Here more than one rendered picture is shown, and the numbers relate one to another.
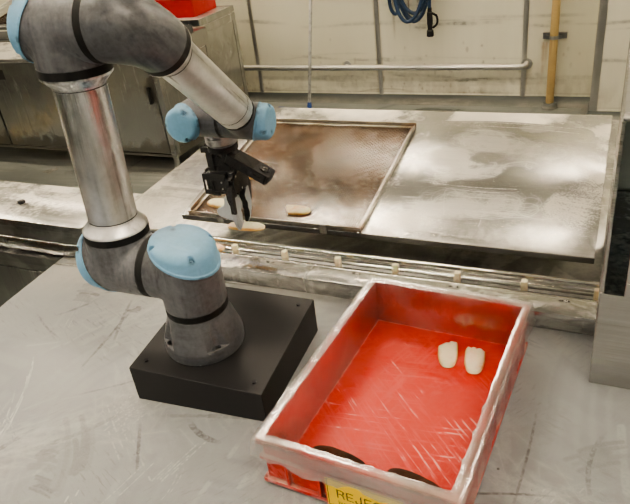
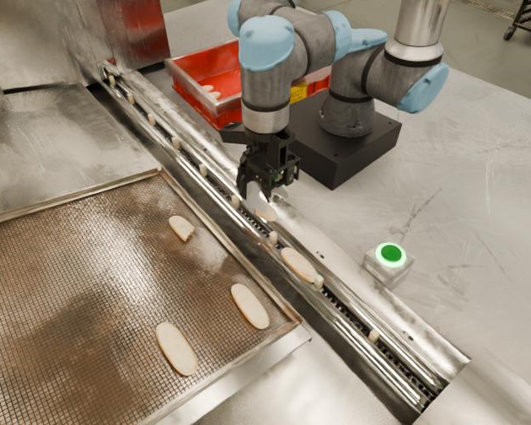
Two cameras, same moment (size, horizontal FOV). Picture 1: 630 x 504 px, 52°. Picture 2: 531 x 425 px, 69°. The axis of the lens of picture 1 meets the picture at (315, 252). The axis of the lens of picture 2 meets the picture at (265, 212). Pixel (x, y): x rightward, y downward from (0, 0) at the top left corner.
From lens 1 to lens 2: 1.94 m
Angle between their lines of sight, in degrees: 99
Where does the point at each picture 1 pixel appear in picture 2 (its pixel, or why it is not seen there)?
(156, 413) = not seen: hidden behind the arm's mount
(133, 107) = not seen: outside the picture
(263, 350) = (313, 104)
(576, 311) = (136, 75)
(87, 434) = (429, 137)
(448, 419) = not seen: hidden behind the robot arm
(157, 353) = (381, 124)
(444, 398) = (236, 83)
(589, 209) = (24, 95)
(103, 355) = (424, 190)
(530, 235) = (80, 104)
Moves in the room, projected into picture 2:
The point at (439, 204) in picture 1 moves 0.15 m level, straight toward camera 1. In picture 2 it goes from (77, 153) to (127, 123)
